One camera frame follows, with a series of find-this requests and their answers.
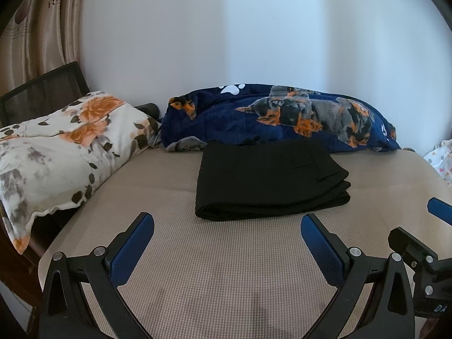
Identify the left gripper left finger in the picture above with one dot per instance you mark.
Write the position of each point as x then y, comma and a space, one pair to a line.
66, 312

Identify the beige floral curtain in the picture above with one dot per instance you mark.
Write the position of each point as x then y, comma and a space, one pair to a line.
41, 36

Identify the white patterned sheet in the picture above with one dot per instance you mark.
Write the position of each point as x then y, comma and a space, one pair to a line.
440, 159

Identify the black mesh chair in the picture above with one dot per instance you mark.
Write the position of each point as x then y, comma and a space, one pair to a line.
43, 95

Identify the navy dog print blanket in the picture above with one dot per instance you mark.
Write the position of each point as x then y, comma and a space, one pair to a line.
256, 113

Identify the beige mattress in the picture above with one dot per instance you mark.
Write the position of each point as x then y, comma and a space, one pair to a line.
247, 278

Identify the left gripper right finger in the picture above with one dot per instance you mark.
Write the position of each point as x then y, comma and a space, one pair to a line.
389, 310

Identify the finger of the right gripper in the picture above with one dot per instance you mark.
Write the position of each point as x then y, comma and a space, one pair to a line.
432, 276
440, 209

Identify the white floral pillow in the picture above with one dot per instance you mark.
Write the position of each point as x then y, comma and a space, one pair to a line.
56, 162

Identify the black pants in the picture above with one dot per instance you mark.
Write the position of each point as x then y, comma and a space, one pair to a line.
275, 179

